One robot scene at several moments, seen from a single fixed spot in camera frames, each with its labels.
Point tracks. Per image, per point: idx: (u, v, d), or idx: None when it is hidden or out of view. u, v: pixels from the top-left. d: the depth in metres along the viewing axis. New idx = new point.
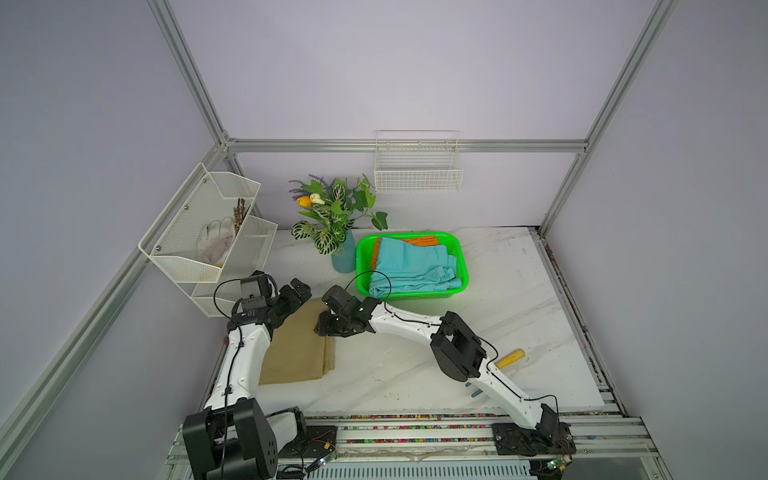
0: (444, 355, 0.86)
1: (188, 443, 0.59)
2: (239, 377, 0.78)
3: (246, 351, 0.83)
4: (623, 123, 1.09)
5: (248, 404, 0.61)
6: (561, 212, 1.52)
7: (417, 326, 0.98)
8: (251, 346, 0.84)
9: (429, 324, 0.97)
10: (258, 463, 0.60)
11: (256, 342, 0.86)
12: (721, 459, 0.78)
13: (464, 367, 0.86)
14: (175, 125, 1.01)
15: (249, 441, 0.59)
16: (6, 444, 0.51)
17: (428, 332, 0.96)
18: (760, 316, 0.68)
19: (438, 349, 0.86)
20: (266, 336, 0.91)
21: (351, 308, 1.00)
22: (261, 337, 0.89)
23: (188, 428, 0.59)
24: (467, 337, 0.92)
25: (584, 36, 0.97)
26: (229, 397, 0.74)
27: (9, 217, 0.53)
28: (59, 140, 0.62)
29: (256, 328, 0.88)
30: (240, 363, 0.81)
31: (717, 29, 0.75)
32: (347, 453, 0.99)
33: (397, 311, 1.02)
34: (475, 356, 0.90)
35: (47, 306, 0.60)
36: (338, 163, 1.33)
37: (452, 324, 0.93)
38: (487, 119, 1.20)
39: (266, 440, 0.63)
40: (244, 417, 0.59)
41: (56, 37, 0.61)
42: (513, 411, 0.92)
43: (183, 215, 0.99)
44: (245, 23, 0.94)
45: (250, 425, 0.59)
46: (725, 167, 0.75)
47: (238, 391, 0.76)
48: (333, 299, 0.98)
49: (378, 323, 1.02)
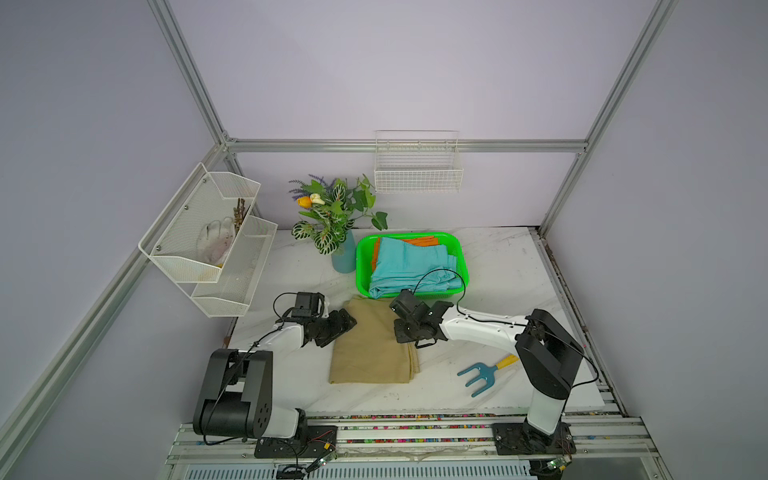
0: (540, 362, 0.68)
1: (210, 367, 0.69)
2: (269, 341, 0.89)
3: (281, 334, 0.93)
4: (623, 123, 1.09)
5: (264, 355, 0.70)
6: (560, 213, 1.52)
7: (498, 327, 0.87)
8: (288, 333, 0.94)
9: (512, 325, 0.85)
10: (247, 417, 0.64)
11: (291, 332, 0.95)
12: (720, 459, 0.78)
13: (562, 379, 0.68)
14: (176, 125, 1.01)
15: (250, 388, 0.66)
16: (6, 443, 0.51)
17: (512, 333, 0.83)
18: (759, 316, 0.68)
19: (531, 354, 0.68)
20: (299, 335, 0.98)
21: (420, 313, 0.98)
22: (294, 334, 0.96)
23: (216, 356, 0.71)
24: (563, 342, 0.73)
25: (583, 37, 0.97)
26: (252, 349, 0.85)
27: (10, 218, 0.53)
28: (59, 140, 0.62)
29: (296, 324, 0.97)
30: (273, 337, 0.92)
31: (716, 29, 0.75)
32: (347, 453, 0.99)
33: (472, 313, 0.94)
34: (574, 366, 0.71)
35: (48, 305, 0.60)
36: (338, 163, 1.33)
37: (542, 324, 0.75)
38: (486, 119, 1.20)
39: (263, 402, 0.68)
40: (257, 364, 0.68)
41: (56, 38, 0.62)
42: (543, 418, 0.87)
43: (183, 215, 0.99)
44: (246, 25, 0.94)
45: (259, 373, 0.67)
46: (724, 167, 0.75)
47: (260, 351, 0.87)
48: (400, 303, 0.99)
49: (452, 326, 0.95)
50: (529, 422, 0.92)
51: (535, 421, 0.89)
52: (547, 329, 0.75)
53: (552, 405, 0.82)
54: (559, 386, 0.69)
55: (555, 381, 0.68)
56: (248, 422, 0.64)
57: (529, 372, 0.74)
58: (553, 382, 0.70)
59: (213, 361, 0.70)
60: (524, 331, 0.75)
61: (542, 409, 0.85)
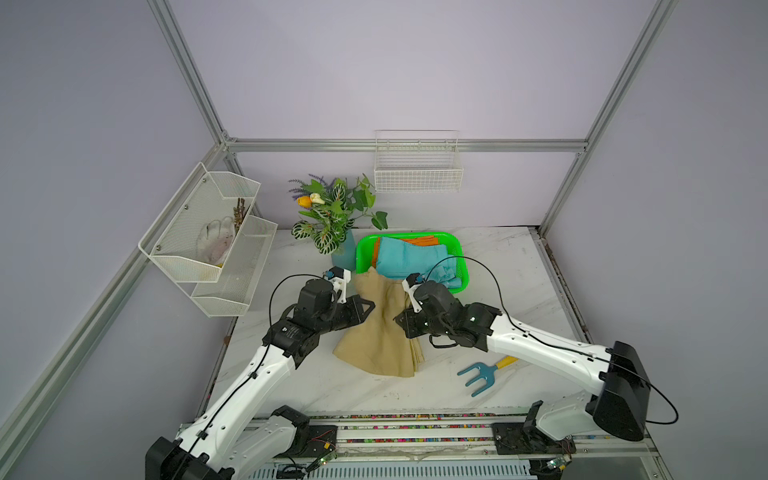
0: (620, 398, 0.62)
1: (148, 461, 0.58)
2: (219, 425, 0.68)
3: (243, 398, 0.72)
4: (624, 122, 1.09)
5: None
6: (561, 212, 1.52)
7: (573, 357, 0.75)
8: (262, 382, 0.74)
9: (592, 358, 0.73)
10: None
11: (269, 377, 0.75)
12: (721, 460, 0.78)
13: (638, 422, 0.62)
14: (175, 124, 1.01)
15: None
16: (6, 442, 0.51)
17: (596, 371, 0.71)
18: (759, 316, 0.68)
19: (615, 391, 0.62)
20: (287, 368, 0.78)
21: (455, 313, 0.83)
22: (279, 371, 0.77)
23: (154, 450, 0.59)
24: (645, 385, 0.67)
25: (583, 36, 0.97)
26: (196, 443, 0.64)
27: (10, 218, 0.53)
28: (59, 139, 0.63)
29: (281, 358, 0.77)
30: (230, 410, 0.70)
31: (716, 29, 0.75)
32: (347, 452, 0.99)
33: (534, 334, 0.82)
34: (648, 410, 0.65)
35: (47, 305, 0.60)
36: (338, 162, 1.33)
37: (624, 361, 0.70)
38: (487, 118, 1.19)
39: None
40: None
41: (55, 35, 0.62)
42: (557, 428, 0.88)
43: (183, 215, 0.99)
44: (245, 25, 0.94)
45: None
46: (723, 167, 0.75)
47: (208, 443, 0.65)
48: (434, 300, 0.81)
49: (504, 344, 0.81)
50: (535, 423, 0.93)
51: (542, 428, 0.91)
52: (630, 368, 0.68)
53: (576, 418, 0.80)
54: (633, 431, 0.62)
55: (631, 424, 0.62)
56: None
57: (595, 410, 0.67)
58: (627, 426, 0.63)
59: (152, 454, 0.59)
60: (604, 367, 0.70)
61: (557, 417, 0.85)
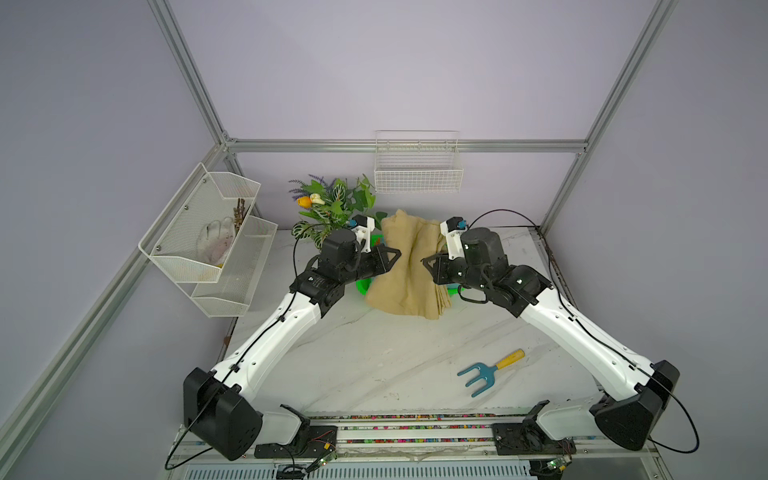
0: (648, 420, 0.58)
1: (184, 390, 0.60)
2: (252, 360, 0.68)
3: (273, 338, 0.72)
4: (624, 122, 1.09)
5: (233, 397, 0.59)
6: (561, 213, 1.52)
7: (614, 359, 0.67)
8: (291, 325, 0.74)
9: (635, 366, 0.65)
10: (224, 448, 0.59)
11: (296, 322, 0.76)
12: (721, 460, 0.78)
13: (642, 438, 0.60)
14: (175, 125, 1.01)
15: (222, 427, 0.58)
16: (6, 443, 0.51)
17: (633, 380, 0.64)
18: (760, 315, 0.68)
19: (651, 415, 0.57)
20: (312, 315, 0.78)
21: (498, 269, 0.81)
22: (305, 318, 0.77)
23: (190, 379, 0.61)
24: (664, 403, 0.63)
25: (583, 36, 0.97)
26: (230, 376, 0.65)
27: (11, 218, 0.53)
28: (59, 139, 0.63)
29: (307, 305, 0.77)
30: (260, 348, 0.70)
31: (716, 29, 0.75)
32: (347, 453, 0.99)
33: (581, 321, 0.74)
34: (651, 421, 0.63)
35: (47, 305, 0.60)
36: (338, 162, 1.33)
37: (667, 381, 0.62)
38: (487, 119, 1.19)
39: (242, 433, 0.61)
40: (223, 408, 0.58)
41: (56, 35, 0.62)
42: (558, 427, 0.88)
43: (183, 215, 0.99)
44: (245, 24, 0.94)
45: (226, 418, 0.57)
46: (722, 167, 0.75)
47: (241, 376, 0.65)
48: (483, 248, 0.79)
49: (546, 322, 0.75)
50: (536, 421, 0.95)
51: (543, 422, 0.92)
52: (669, 389, 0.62)
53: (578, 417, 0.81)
54: (631, 441, 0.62)
55: (635, 437, 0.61)
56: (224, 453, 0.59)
57: (607, 411, 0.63)
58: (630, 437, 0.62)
59: (188, 384, 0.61)
60: (646, 383, 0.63)
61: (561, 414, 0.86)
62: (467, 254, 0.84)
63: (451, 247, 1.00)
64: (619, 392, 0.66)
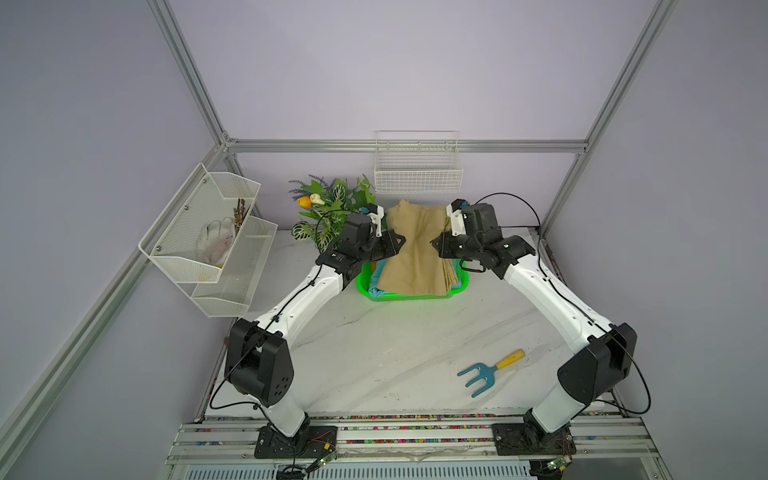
0: (593, 368, 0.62)
1: (230, 338, 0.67)
2: (290, 312, 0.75)
3: (308, 296, 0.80)
4: (623, 122, 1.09)
5: (276, 340, 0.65)
6: (560, 213, 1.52)
7: (574, 314, 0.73)
8: (319, 289, 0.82)
9: (592, 321, 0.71)
10: (265, 388, 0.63)
11: (325, 287, 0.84)
12: (721, 459, 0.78)
13: (594, 390, 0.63)
14: (175, 124, 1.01)
15: (266, 366, 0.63)
16: (6, 443, 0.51)
17: (587, 332, 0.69)
18: (760, 315, 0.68)
19: (597, 361, 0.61)
20: (337, 285, 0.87)
21: (491, 237, 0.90)
22: (332, 285, 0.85)
23: (237, 327, 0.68)
24: (625, 363, 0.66)
25: (583, 36, 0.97)
26: (271, 324, 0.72)
27: (10, 218, 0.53)
28: (59, 139, 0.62)
29: (333, 274, 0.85)
30: (295, 304, 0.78)
31: (716, 29, 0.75)
32: (347, 453, 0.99)
33: (554, 281, 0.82)
34: (612, 382, 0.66)
35: (47, 305, 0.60)
36: (338, 162, 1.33)
37: (621, 340, 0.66)
38: (487, 119, 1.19)
39: (280, 376, 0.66)
40: (269, 348, 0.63)
41: (55, 35, 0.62)
42: (548, 415, 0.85)
43: (183, 215, 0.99)
44: (245, 24, 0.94)
45: (271, 357, 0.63)
46: (722, 167, 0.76)
47: (281, 324, 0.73)
48: (477, 216, 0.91)
49: (521, 279, 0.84)
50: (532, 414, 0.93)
51: (538, 413, 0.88)
52: (623, 345, 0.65)
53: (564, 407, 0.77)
54: (586, 393, 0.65)
55: (587, 387, 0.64)
56: (264, 394, 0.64)
57: (565, 364, 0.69)
58: (583, 387, 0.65)
59: (234, 332, 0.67)
60: (599, 336, 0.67)
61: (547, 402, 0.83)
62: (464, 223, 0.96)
63: (454, 225, 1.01)
64: (576, 346, 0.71)
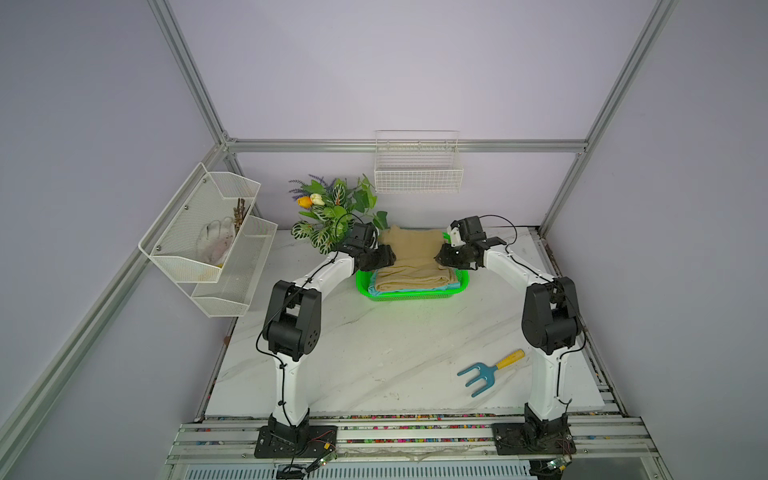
0: (539, 311, 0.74)
1: (272, 294, 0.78)
2: (320, 277, 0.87)
3: (333, 267, 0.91)
4: (624, 122, 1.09)
5: (314, 293, 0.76)
6: (561, 213, 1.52)
7: (525, 271, 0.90)
8: (339, 265, 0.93)
9: (539, 274, 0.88)
10: (300, 337, 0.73)
11: (343, 266, 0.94)
12: (721, 459, 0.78)
13: (545, 333, 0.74)
14: (175, 125, 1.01)
15: (303, 317, 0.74)
16: (6, 443, 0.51)
17: (532, 280, 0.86)
18: (759, 315, 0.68)
19: (535, 300, 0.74)
20: (350, 267, 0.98)
21: (477, 237, 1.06)
22: (346, 266, 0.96)
23: (278, 286, 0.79)
24: (572, 313, 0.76)
25: (583, 37, 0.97)
26: (306, 283, 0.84)
27: (9, 218, 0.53)
28: (59, 139, 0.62)
29: (347, 257, 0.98)
30: (325, 271, 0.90)
31: (716, 30, 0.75)
32: (347, 453, 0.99)
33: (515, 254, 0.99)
34: (567, 332, 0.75)
35: (47, 305, 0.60)
36: (338, 162, 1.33)
37: (562, 289, 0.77)
38: (487, 119, 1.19)
39: (312, 329, 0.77)
40: (308, 299, 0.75)
41: (55, 37, 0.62)
42: (538, 398, 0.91)
43: (183, 215, 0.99)
44: (246, 25, 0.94)
45: (310, 309, 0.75)
46: (723, 167, 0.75)
47: (313, 285, 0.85)
48: (465, 222, 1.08)
49: (494, 259, 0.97)
50: (531, 407, 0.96)
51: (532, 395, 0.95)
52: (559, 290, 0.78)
53: (544, 375, 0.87)
54: (540, 337, 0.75)
55: (538, 330, 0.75)
56: (299, 343, 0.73)
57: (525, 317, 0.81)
58: (537, 332, 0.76)
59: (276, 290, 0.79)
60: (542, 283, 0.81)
61: (537, 386, 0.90)
62: (458, 234, 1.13)
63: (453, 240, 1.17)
64: None
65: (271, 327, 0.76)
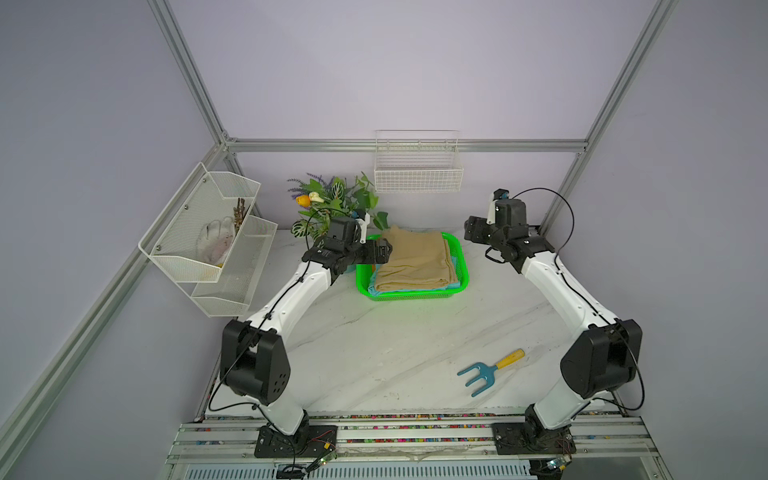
0: (591, 360, 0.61)
1: (222, 339, 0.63)
2: (282, 311, 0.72)
3: (299, 291, 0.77)
4: (624, 122, 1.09)
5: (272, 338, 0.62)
6: (561, 212, 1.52)
7: (580, 303, 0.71)
8: (309, 285, 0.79)
9: (598, 313, 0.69)
10: (262, 391, 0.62)
11: (315, 282, 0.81)
12: (721, 460, 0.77)
13: (593, 381, 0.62)
14: (175, 125, 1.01)
15: (263, 367, 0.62)
16: (6, 442, 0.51)
17: (589, 320, 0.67)
18: (760, 315, 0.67)
19: (592, 347, 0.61)
20: (326, 281, 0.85)
21: (517, 233, 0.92)
22: (321, 281, 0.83)
23: (228, 327, 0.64)
24: (628, 361, 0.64)
25: (582, 37, 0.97)
26: (265, 322, 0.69)
27: (13, 219, 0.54)
28: (60, 138, 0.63)
29: (321, 268, 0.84)
30: (289, 301, 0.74)
31: (716, 29, 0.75)
32: (347, 452, 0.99)
33: (566, 274, 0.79)
34: (616, 380, 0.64)
35: (47, 304, 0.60)
36: (338, 162, 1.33)
37: (624, 333, 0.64)
38: (487, 119, 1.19)
39: (278, 372, 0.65)
40: (266, 347, 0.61)
41: (56, 37, 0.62)
42: (549, 412, 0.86)
43: (183, 215, 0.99)
44: (246, 24, 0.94)
45: (271, 355, 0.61)
46: (723, 167, 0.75)
47: (274, 322, 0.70)
48: (507, 211, 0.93)
49: (536, 272, 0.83)
50: (532, 408, 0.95)
51: (539, 407, 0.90)
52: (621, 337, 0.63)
53: (565, 405, 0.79)
54: (584, 386, 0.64)
55: (584, 377, 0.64)
56: (265, 393, 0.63)
57: (566, 355, 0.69)
58: (582, 379, 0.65)
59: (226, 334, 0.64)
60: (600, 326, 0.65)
61: (548, 398, 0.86)
62: (496, 220, 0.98)
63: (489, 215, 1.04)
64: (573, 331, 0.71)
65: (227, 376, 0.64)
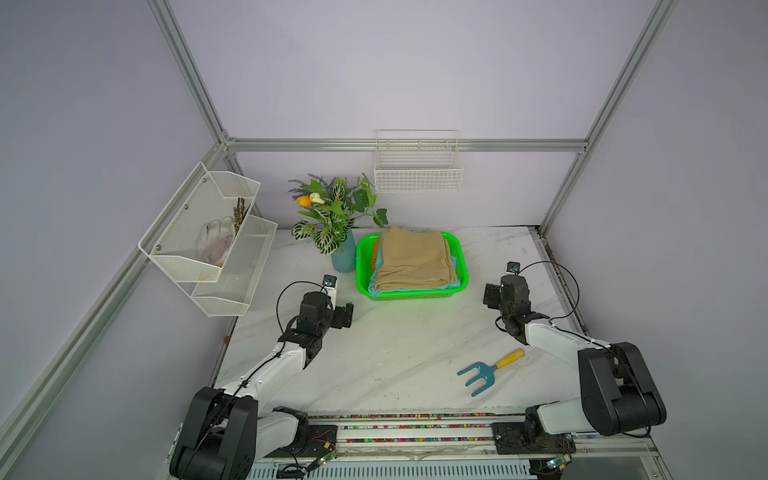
0: (599, 381, 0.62)
1: (190, 409, 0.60)
2: (260, 379, 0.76)
3: (276, 364, 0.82)
4: (623, 122, 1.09)
5: (246, 404, 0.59)
6: (561, 212, 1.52)
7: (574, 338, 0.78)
8: (285, 362, 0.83)
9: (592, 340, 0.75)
10: (223, 471, 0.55)
11: (290, 360, 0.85)
12: (722, 460, 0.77)
13: (611, 408, 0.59)
14: (176, 125, 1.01)
15: (228, 440, 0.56)
16: (6, 442, 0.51)
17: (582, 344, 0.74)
18: (760, 314, 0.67)
19: (591, 364, 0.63)
20: (302, 361, 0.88)
21: (520, 309, 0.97)
22: (296, 360, 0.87)
23: (199, 396, 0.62)
24: (642, 388, 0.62)
25: (582, 37, 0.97)
26: (239, 390, 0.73)
27: (13, 218, 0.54)
28: (59, 137, 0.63)
29: (297, 348, 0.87)
30: (267, 371, 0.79)
31: (715, 30, 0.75)
32: (347, 452, 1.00)
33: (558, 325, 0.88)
34: (639, 413, 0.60)
35: (47, 304, 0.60)
36: (338, 162, 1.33)
37: (624, 358, 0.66)
38: (487, 119, 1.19)
39: (244, 453, 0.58)
40: (237, 414, 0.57)
41: (56, 37, 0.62)
42: (554, 421, 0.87)
43: (182, 215, 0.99)
44: (246, 24, 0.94)
45: (240, 425, 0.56)
46: (723, 167, 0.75)
47: (249, 390, 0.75)
48: (512, 288, 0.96)
49: (535, 334, 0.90)
50: (533, 408, 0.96)
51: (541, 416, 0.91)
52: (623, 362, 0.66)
53: (573, 424, 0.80)
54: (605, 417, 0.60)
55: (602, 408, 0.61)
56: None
57: (582, 394, 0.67)
58: (600, 410, 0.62)
59: (194, 404, 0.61)
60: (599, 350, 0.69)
61: (555, 408, 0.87)
62: (503, 296, 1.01)
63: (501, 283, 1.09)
64: None
65: (185, 457, 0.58)
